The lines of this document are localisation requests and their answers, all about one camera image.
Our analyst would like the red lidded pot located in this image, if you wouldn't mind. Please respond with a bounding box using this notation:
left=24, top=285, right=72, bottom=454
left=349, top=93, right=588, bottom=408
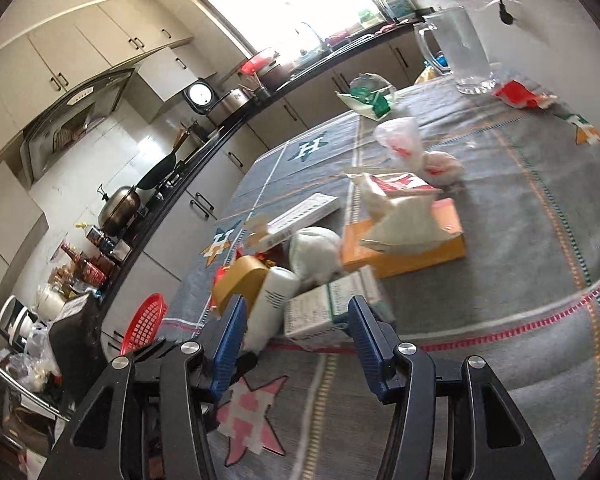
left=239, top=49, right=294, bottom=92

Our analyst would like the green white medicine box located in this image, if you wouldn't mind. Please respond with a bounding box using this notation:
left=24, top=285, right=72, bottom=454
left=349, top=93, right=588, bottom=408
left=284, top=266, right=396, bottom=351

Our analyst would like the long white flat box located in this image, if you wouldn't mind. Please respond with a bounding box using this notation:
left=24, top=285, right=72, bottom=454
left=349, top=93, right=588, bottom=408
left=244, top=193, right=341, bottom=252

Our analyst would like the grey patterned tablecloth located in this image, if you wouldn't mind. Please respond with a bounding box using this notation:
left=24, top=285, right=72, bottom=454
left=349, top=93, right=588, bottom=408
left=157, top=69, right=600, bottom=480

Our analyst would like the red plastic mesh basket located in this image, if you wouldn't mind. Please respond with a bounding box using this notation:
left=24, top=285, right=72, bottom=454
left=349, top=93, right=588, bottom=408
left=120, top=292, right=168, bottom=356

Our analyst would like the black frying pan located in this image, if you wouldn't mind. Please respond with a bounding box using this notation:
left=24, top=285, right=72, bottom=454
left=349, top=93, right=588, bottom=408
left=136, top=128, right=188, bottom=191

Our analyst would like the red label sauce bottle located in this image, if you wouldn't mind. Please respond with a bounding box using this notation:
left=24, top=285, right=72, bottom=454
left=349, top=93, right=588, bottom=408
left=60, top=242, right=107, bottom=288

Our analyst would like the clear glass pitcher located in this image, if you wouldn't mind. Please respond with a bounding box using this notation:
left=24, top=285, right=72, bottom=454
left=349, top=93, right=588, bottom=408
left=414, top=6, right=496, bottom=96

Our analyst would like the green white snack bag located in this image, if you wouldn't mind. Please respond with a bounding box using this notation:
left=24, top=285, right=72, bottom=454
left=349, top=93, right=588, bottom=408
left=336, top=73, right=396, bottom=122

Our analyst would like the white plastic bottle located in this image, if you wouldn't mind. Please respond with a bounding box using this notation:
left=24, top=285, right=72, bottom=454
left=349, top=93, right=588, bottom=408
left=242, top=266, right=301, bottom=354

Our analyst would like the rice cooker with open lid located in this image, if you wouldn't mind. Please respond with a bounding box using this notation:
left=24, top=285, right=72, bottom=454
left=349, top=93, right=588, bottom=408
left=182, top=78, right=256, bottom=127

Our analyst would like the crumpled white green bag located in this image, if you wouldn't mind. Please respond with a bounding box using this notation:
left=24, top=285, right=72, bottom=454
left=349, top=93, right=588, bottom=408
left=288, top=226, right=342, bottom=286

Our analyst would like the orange tissue box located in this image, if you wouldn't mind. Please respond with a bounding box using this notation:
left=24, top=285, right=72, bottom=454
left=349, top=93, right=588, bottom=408
left=341, top=197, right=466, bottom=278

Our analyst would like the steel pot with lid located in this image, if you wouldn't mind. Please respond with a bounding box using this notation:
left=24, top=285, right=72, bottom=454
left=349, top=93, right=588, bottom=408
left=96, top=185, right=142, bottom=237

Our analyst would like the red crumpled wrapper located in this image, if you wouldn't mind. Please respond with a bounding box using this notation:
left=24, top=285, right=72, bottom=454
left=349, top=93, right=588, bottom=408
left=493, top=79, right=558, bottom=110

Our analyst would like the white red plastic bag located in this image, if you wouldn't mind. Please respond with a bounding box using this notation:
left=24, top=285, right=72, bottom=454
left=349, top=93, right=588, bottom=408
left=373, top=117, right=465, bottom=186

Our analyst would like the range hood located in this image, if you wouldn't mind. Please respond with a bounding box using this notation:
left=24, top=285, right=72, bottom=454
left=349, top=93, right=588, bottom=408
left=20, top=68, right=134, bottom=186

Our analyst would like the black hanging cable plug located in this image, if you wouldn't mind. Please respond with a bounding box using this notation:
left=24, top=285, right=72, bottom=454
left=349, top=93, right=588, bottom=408
left=498, top=0, right=515, bottom=26

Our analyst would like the chopstick holder with utensils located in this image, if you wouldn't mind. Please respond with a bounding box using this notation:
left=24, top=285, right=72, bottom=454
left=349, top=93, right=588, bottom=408
left=238, top=72, right=271, bottom=103

